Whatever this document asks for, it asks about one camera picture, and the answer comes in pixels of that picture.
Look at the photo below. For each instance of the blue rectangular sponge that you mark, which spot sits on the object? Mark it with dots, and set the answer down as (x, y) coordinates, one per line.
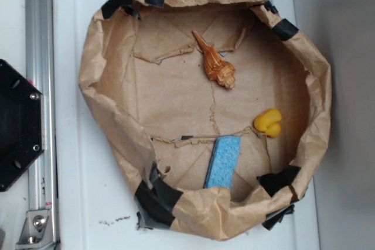
(223, 162)

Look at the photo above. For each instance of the brown spiral seashell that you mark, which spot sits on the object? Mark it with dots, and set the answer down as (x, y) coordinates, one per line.
(215, 67)

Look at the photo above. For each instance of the brown paper bag bin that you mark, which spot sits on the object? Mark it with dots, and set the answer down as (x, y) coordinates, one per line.
(143, 78)

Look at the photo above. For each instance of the yellow rubber duck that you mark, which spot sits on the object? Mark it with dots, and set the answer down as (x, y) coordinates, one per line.
(268, 122)

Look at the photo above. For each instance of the white tray board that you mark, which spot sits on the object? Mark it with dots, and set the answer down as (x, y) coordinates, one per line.
(96, 208)

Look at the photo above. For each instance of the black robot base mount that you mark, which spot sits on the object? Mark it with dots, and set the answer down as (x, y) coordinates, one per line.
(21, 125)

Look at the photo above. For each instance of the aluminium extrusion rail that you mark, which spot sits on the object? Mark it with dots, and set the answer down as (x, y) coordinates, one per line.
(42, 175)

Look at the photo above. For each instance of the metal corner bracket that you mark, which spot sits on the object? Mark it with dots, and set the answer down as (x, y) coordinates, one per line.
(37, 231)

